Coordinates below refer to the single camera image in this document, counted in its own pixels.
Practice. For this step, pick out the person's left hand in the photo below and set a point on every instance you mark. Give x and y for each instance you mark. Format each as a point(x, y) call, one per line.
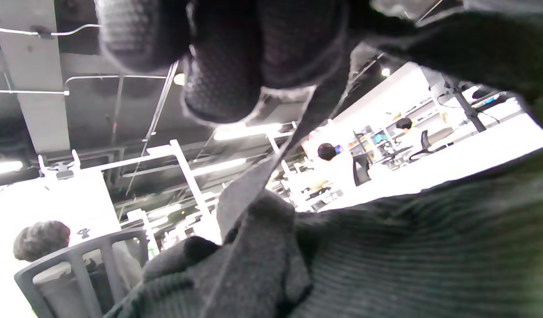
point(227, 53)

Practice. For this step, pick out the ceiling light strip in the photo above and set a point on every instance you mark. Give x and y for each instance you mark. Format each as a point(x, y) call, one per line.
point(245, 131)
point(4, 168)

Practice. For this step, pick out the black monitor stand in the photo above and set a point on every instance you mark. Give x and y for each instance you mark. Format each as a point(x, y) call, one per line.
point(470, 112)

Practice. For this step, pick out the black mesh office chair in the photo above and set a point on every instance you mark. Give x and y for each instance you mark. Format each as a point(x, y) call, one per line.
point(79, 265)

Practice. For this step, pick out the white metal frame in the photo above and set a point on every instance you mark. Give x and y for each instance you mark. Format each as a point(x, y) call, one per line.
point(187, 176)

